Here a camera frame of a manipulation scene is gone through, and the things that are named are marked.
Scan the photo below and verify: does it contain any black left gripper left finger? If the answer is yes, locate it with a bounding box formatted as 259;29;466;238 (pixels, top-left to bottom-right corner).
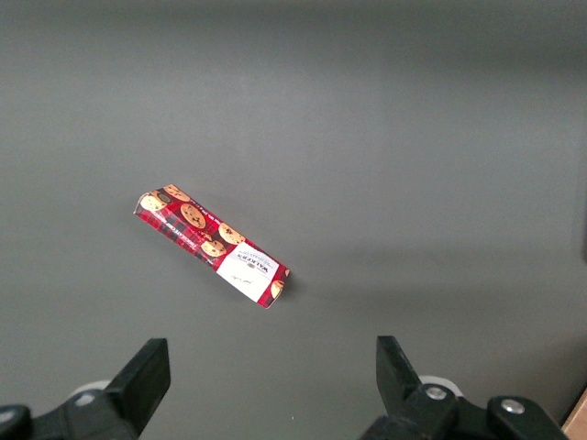
0;337;172;440

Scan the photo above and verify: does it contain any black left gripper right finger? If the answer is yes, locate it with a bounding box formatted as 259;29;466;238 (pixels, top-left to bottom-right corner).
360;335;570;440

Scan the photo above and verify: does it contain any red tartan cookie box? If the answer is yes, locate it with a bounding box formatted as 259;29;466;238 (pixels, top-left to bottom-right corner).
133;183;291;311

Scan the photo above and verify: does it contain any brown cardboard box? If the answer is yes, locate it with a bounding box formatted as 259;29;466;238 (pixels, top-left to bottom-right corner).
562;387;587;440

